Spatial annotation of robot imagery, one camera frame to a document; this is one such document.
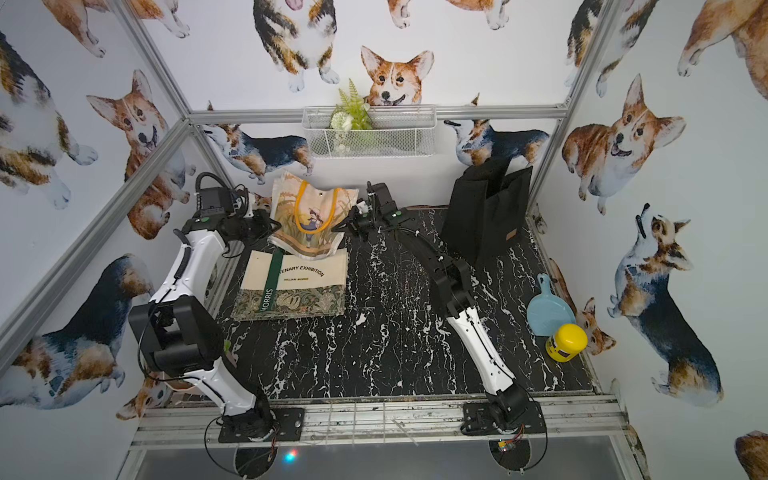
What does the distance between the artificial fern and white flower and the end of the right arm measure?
0.20 m

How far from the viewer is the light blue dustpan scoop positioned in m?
0.93

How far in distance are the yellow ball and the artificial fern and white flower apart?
30.9 inches

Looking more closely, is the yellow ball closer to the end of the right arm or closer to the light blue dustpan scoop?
the light blue dustpan scoop

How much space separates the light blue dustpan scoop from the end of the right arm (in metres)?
0.54

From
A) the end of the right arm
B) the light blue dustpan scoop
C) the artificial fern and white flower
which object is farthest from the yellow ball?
the artificial fern and white flower

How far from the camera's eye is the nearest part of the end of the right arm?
81 centimetres

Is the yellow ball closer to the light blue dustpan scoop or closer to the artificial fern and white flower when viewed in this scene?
the light blue dustpan scoop

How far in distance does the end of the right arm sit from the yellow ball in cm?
55

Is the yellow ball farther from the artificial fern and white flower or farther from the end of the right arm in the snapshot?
the artificial fern and white flower

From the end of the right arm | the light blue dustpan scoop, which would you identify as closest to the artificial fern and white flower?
the end of the right arm

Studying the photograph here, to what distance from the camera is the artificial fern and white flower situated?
A: 2.67ft

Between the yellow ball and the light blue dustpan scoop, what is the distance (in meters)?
0.09

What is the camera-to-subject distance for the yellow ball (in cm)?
78

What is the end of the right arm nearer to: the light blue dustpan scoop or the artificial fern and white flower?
the artificial fern and white flower
